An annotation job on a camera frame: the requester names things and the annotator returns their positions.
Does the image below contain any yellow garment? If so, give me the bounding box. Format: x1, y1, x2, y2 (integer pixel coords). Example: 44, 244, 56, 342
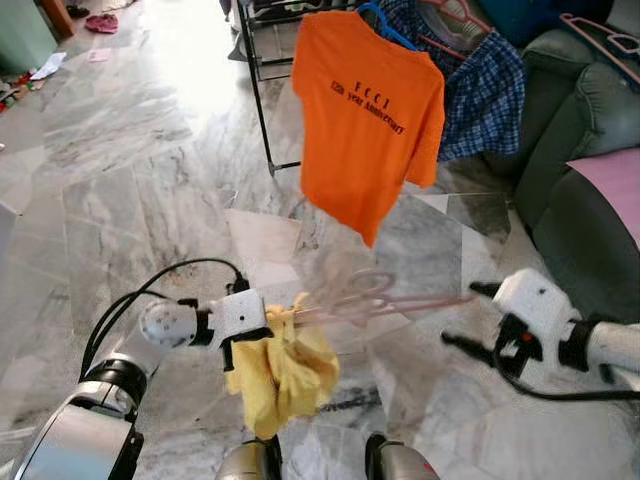
225, 292, 341, 441

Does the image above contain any white paper sheet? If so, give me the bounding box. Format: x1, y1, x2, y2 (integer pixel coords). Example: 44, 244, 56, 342
30, 52, 68, 81

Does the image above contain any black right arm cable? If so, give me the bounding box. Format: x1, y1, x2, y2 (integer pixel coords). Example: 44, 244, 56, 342
495, 355, 640, 404

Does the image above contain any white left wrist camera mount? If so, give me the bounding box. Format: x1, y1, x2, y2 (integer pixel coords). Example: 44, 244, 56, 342
210, 290, 269, 343

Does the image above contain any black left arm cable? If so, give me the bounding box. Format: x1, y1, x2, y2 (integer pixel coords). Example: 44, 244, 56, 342
80, 258, 249, 376

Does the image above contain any dark pink floor cloth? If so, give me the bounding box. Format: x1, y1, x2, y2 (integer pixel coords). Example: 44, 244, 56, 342
85, 13, 119, 34

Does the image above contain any orange shirt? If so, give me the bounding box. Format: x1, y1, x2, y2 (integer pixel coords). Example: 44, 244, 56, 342
290, 10, 447, 248

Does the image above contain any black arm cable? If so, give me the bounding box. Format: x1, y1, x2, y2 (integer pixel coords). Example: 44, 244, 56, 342
80, 258, 249, 376
495, 355, 640, 404

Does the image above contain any green laundry basket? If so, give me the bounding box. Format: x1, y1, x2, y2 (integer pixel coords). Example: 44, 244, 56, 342
0, 0, 59, 73

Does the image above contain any dark green leather sofa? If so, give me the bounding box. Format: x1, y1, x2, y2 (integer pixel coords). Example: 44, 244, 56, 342
530, 150, 640, 326

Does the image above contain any dark green leather armchair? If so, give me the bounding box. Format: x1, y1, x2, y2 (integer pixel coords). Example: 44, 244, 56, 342
505, 20, 640, 231

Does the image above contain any brown wooden post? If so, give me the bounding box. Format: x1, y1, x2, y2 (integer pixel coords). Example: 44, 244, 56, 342
40, 0, 76, 41

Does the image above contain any pink sofa cover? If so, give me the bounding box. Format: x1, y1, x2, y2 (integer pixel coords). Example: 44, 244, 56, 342
567, 148, 640, 246

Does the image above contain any pink plastic hanger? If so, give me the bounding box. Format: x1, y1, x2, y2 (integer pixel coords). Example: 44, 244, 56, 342
558, 12, 640, 86
415, 0, 496, 59
295, 268, 476, 326

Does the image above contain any left robot leg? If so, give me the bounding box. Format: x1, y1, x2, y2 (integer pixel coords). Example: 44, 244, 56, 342
215, 435, 283, 480

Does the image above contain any blue plaid shirt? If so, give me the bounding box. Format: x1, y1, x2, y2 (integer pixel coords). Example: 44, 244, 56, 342
380, 0, 527, 163

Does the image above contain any black metal drying rack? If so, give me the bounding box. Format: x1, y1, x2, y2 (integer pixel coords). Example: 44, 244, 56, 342
232, 0, 361, 176

